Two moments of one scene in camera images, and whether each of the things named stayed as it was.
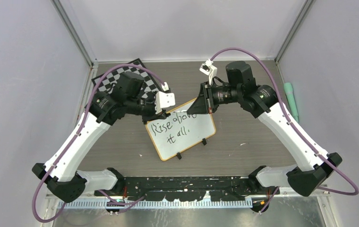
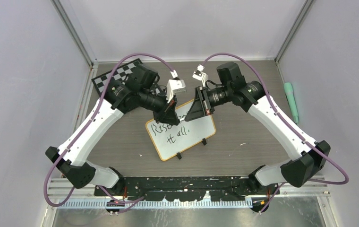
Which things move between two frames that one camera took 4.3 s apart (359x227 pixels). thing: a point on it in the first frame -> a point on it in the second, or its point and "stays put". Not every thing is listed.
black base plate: [189, 188] stays put
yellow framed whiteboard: [171, 134] stays put
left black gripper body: [148, 113] -> [159, 115]
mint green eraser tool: [289, 94] stays put
